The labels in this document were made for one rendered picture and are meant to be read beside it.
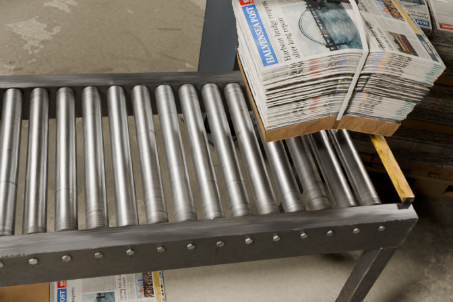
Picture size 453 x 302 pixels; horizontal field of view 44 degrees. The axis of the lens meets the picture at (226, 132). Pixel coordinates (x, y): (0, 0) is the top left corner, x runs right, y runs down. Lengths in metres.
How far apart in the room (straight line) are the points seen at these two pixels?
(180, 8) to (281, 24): 2.11
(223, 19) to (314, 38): 1.02
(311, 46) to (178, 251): 0.52
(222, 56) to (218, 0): 0.23
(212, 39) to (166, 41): 0.80
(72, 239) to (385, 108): 0.74
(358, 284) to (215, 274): 0.66
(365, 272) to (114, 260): 0.68
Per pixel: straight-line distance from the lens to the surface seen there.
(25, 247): 1.22
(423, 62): 1.25
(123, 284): 2.07
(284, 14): 1.23
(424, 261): 2.40
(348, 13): 1.26
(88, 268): 1.27
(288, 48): 1.15
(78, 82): 1.54
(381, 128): 1.35
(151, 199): 1.28
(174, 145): 1.38
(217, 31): 2.21
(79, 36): 3.03
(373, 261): 1.53
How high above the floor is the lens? 1.82
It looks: 45 degrees down
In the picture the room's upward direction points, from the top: 11 degrees clockwise
